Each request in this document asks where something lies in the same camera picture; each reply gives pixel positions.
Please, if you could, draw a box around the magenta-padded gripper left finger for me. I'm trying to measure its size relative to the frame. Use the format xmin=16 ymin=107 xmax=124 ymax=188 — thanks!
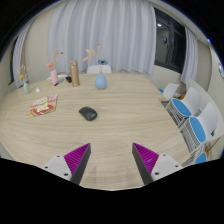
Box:
xmin=42 ymin=143 xmax=92 ymax=186

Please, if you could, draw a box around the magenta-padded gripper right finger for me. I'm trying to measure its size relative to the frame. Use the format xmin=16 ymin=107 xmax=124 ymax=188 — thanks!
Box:
xmin=132 ymin=142 xmax=184 ymax=186

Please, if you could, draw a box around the black computer mouse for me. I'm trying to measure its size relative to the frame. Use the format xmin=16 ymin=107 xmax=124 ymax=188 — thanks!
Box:
xmin=78 ymin=106 xmax=98 ymax=122

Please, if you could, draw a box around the white and blue chairs group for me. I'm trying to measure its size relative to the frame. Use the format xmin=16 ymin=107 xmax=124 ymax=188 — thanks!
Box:
xmin=159 ymin=78 xmax=224 ymax=164

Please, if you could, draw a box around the green vase with dried flowers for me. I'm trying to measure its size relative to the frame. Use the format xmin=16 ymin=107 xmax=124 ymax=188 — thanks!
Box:
xmin=16 ymin=64 xmax=31 ymax=95

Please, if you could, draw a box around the pink vase with dried flowers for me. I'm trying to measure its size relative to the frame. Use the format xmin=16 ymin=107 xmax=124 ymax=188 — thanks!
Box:
xmin=46 ymin=49 xmax=64 ymax=85

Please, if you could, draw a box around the gold metal drink bottle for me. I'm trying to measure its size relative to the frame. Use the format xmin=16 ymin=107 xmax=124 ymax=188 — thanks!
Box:
xmin=69 ymin=60 xmax=81 ymax=88

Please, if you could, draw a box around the blue vase with dried flowers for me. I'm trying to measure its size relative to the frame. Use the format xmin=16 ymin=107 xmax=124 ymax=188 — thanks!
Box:
xmin=81 ymin=43 xmax=109 ymax=90

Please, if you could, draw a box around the narrow white curtain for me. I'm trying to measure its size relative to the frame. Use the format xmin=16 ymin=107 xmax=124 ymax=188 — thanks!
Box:
xmin=12 ymin=19 xmax=36 ymax=89
xmin=179 ymin=26 xmax=199 ymax=84

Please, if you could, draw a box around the dark framed window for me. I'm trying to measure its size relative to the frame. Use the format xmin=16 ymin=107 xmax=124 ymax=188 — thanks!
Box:
xmin=154 ymin=8 xmax=188 ymax=74

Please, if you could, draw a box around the wide white curtain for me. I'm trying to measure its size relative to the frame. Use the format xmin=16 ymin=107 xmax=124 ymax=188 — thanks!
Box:
xmin=48 ymin=0 xmax=158 ymax=75

